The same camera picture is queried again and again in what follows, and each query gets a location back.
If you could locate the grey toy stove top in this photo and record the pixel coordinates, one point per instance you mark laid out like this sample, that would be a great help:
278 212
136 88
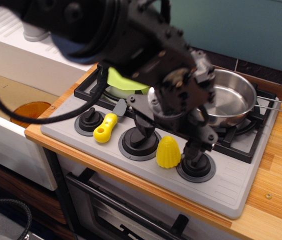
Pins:
226 192

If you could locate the grey toy faucet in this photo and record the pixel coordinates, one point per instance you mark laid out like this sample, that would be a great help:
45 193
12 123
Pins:
34 34

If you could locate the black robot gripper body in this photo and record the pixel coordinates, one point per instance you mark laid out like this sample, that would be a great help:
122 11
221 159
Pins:
176 105

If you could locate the white toy sink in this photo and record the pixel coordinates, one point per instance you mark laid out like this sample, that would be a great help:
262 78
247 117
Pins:
29 72

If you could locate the stainless steel pan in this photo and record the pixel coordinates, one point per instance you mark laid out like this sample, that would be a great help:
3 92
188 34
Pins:
234 98

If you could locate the black left burner grate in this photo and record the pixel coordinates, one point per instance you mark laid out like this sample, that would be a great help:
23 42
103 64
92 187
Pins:
110 96

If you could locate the light green plastic plate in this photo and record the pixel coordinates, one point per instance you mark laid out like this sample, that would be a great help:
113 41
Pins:
116 80

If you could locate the black right stove knob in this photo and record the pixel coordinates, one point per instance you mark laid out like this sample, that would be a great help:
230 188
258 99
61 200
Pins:
197 172

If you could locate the black stove knob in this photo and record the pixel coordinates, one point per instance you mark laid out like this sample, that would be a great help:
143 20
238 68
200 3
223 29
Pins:
197 172
87 122
137 147

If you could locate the black middle stove knob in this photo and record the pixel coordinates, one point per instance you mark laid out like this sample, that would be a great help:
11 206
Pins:
137 147

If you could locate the black burner grate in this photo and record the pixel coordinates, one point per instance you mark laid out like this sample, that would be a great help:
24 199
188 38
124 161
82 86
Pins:
246 141
110 96

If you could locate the orange plastic bowl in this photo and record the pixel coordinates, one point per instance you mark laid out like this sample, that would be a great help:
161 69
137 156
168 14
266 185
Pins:
33 109

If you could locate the yellow handled grey spatula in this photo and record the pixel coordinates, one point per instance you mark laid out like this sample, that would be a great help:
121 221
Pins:
102 133

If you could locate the toy oven door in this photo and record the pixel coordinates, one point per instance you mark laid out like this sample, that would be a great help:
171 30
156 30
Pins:
119 212

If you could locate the black left stove knob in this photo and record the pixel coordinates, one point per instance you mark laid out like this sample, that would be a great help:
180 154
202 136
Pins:
87 122

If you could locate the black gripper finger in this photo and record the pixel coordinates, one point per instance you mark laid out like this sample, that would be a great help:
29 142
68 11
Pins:
194 153
142 132

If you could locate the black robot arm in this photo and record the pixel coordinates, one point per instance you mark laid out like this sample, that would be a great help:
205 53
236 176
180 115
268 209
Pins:
137 40

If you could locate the black right burner grate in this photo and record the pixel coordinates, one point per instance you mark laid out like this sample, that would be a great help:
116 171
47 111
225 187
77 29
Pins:
246 141

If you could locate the yellow toy corn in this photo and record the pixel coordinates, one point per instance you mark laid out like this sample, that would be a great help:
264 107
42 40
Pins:
168 153

